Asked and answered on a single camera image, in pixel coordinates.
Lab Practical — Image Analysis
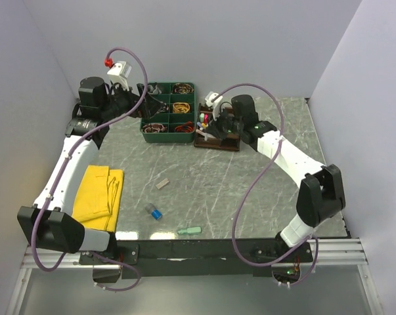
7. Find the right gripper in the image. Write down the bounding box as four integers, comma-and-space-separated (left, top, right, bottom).
205, 107, 243, 141

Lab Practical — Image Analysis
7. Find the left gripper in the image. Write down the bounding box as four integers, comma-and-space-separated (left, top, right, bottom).
100, 79, 164, 121

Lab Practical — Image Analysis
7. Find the brown wooden desk organizer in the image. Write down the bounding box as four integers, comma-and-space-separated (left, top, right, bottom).
194, 103, 240, 152

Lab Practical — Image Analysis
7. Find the small grey eraser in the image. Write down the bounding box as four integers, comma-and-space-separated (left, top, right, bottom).
156, 178, 169, 190

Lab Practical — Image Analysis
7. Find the blue capped glue stick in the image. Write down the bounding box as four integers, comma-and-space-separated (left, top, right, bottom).
144, 203, 162, 221

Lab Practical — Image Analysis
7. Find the short mint green highlighter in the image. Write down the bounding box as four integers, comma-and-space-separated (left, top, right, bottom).
177, 226, 202, 236

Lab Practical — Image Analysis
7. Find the white marker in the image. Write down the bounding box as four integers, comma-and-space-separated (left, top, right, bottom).
196, 129, 212, 138

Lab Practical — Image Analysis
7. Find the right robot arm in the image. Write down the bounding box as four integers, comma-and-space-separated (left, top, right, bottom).
205, 92, 345, 261

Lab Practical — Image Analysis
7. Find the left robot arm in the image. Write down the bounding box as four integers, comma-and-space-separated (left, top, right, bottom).
17, 76, 162, 264

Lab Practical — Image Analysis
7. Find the green compartment tray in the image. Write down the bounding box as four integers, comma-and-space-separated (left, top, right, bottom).
140, 82, 197, 144

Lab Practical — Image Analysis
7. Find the yellow cloth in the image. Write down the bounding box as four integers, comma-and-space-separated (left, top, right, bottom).
72, 165, 124, 232

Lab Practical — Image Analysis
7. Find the black base bar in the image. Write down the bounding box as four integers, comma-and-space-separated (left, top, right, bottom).
78, 238, 313, 280

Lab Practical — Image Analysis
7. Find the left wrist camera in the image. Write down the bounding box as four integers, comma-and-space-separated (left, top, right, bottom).
104, 58, 132, 91

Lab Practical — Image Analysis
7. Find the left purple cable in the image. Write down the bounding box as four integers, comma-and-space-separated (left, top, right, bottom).
30, 48, 149, 293

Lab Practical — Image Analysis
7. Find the purple cable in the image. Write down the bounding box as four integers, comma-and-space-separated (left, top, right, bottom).
213, 83, 319, 287
30, 48, 149, 293

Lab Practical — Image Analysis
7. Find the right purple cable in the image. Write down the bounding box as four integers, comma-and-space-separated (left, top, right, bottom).
213, 83, 319, 287

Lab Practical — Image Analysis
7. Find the aluminium rail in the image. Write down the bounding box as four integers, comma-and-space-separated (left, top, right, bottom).
20, 239, 368, 269

